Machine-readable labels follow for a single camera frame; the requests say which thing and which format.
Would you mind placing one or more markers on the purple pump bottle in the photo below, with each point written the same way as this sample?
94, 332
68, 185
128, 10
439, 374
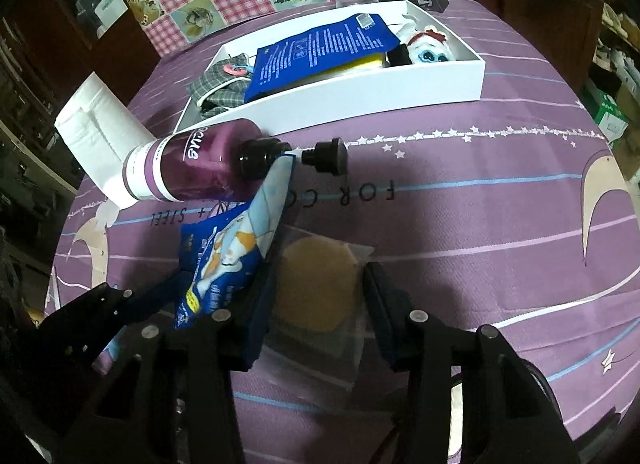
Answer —
200, 159

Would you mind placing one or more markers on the dark glass door cabinet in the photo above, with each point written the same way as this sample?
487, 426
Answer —
50, 19

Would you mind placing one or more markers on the white paper towel roll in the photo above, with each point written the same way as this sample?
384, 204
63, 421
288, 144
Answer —
95, 129

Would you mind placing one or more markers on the green cardboard box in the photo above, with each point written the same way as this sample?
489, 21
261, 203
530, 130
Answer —
612, 116

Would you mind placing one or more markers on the blue packet with cartoon print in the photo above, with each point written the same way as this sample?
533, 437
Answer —
225, 254

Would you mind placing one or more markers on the beige puff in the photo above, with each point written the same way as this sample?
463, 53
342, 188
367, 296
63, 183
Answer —
315, 284

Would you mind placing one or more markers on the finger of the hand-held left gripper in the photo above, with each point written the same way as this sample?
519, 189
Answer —
160, 299

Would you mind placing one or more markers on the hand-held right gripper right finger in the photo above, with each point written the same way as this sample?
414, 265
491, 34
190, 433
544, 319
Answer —
385, 314

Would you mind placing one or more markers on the brown wooden cabinet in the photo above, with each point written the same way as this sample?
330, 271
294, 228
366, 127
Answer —
540, 19

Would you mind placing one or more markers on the cluttered storage shelf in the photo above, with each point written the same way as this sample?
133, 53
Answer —
620, 44

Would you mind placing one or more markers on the purple printed tablecloth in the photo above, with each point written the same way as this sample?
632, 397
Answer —
475, 194

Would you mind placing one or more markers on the white cardboard box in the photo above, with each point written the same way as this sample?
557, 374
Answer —
375, 89

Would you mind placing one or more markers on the white black plush dog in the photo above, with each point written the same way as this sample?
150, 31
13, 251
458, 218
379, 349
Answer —
425, 51

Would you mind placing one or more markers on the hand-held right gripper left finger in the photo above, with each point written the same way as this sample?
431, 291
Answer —
257, 324

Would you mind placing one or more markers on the blue packet with yellow print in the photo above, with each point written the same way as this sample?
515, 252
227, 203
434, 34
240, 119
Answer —
310, 51

